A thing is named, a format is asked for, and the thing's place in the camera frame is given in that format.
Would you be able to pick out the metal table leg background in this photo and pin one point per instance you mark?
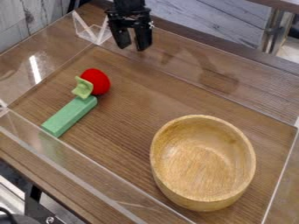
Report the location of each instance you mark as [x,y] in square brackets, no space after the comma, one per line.
[276,30]

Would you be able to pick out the wooden bowl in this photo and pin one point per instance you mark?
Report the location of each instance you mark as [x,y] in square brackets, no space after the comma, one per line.
[203,162]

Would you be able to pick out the clear acrylic tray enclosure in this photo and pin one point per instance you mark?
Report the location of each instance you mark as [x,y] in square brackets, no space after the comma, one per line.
[93,168]

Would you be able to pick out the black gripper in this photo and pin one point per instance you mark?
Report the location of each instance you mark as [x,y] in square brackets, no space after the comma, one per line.
[129,14]

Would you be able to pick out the red fruit with green leaf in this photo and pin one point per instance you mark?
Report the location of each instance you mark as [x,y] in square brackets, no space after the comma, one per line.
[91,83]

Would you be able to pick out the black table frame leg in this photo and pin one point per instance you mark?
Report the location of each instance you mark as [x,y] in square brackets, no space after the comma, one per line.
[35,210]

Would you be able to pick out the green rectangular block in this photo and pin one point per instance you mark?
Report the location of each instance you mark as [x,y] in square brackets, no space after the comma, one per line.
[68,115]

